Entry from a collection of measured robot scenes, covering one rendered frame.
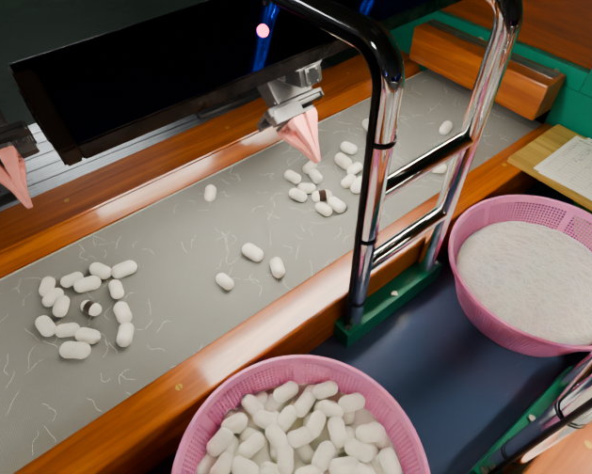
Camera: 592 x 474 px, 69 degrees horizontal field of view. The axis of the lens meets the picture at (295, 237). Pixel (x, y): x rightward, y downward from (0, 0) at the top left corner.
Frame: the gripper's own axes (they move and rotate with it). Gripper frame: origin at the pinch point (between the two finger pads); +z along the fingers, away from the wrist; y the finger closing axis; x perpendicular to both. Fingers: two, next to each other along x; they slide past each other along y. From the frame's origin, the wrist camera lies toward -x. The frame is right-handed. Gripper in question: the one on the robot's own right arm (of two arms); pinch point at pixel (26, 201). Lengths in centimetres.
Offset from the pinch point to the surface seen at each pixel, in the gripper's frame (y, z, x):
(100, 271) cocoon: 3.3, 12.8, 2.1
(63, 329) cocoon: -4.2, 17.5, -1.6
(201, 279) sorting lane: 14.6, 21.1, -2.3
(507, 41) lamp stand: 43, 14, -40
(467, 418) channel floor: 32, 53, -21
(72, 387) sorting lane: -6.2, 24.3, -5.1
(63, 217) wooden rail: 2.6, 2.0, 10.3
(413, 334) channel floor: 36, 44, -12
